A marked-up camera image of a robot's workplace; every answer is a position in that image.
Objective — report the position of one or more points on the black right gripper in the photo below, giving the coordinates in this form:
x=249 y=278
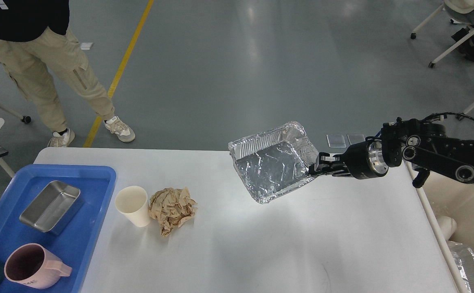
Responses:
x=361 y=161

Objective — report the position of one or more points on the aluminium foil tray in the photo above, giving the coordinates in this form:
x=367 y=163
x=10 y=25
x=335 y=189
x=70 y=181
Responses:
x=274 y=162

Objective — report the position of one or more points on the brown paper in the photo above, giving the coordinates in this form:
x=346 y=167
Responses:
x=172 y=208

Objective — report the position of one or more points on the cream paper cup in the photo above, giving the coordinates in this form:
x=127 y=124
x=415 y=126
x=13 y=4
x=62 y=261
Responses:
x=132 y=202

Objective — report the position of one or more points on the stainless steel square tray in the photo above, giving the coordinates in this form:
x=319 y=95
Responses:
x=53 y=208

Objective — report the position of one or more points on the pink ceramic mug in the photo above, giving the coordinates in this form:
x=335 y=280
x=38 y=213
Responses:
x=34 y=266

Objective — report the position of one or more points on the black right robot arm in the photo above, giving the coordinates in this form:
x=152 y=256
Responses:
x=422 y=142

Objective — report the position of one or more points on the clear floor plate left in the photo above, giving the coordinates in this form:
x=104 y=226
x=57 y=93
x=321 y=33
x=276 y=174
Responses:
x=336 y=141

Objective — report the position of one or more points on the clear floor plate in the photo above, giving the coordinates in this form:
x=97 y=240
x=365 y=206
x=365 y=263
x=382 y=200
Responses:
x=355 y=138
x=336 y=141

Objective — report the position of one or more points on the clear floor plate right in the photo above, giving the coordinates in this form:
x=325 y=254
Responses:
x=355 y=138

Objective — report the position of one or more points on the white roll in bin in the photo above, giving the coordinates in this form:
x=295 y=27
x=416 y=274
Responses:
x=447 y=225

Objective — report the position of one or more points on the cream plastic bin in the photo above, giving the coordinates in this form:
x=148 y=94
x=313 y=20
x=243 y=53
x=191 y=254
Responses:
x=455 y=200

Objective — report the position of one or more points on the white office chair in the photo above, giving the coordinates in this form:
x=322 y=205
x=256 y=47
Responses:
x=460 y=11

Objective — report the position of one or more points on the blue plastic tray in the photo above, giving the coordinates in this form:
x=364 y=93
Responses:
x=76 y=243

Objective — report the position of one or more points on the person in khaki trousers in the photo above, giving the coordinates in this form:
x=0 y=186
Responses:
x=36 y=42

